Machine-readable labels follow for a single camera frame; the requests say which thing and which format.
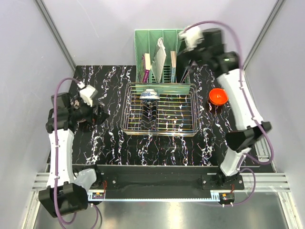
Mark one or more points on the orange plastic bowl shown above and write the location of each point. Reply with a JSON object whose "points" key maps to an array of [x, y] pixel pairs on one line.
{"points": [[218, 96]]}

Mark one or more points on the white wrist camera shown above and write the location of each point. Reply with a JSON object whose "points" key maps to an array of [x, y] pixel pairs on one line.
{"points": [[87, 93], [192, 37]]}

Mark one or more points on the red patterned bowl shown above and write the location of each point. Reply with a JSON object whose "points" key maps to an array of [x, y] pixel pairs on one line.
{"points": [[76, 104]]}

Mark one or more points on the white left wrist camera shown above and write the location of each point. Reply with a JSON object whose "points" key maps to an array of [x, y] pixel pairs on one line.
{"points": [[87, 93]]}

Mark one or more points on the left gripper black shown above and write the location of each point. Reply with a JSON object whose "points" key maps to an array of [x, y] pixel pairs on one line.
{"points": [[99, 117]]}

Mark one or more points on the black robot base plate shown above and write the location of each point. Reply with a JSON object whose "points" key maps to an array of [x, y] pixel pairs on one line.
{"points": [[119, 177]]}

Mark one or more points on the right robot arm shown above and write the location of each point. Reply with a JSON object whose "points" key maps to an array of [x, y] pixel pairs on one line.
{"points": [[207, 47]]}

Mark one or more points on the metal wire dish rack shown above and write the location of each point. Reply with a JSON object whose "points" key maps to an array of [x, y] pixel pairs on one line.
{"points": [[175, 114]]}

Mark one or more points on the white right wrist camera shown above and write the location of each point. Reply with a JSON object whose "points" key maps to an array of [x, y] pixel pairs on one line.
{"points": [[192, 37]]}

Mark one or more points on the dark green clipboard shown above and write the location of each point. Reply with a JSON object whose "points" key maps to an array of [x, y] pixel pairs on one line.
{"points": [[182, 63]]}

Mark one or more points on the white spiral notebook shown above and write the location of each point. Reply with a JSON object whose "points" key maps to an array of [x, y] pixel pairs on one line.
{"points": [[158, 60]]}

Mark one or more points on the blue spine book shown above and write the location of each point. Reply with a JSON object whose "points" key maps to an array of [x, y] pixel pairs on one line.
{"points": [[173, 67]]}

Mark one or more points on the purple illustrated book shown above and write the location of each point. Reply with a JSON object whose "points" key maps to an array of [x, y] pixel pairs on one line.
{"points": [[146, 65]]}

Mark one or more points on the blue white porcelain bowl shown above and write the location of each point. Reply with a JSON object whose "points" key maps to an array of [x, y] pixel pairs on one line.
{"points": [[149, 95]]}

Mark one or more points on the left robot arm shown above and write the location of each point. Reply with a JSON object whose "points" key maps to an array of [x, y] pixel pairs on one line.
{"points": [[65, 192]]}

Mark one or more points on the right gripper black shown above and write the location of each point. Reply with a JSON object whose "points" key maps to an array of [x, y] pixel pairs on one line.
{"points": [[192, 51]]}

